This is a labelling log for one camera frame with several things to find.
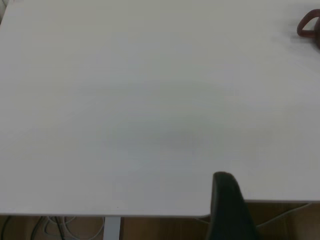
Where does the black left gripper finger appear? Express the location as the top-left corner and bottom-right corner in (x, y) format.
(206, 171), (261, 240)

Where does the red ceramic mug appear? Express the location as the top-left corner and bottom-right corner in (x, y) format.
(296, 8), (320, 50)

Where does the white table leg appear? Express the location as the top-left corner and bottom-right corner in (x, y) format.
(104, 216), (122, 240)

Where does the white cable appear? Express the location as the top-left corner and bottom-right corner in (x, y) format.
(257, 202), (313, 228)

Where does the grey cable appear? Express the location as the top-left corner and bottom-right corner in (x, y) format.
(32, 216), (106, 240)

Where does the black cable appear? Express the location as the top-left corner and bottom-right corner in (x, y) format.
(0, 216), (13, 240)

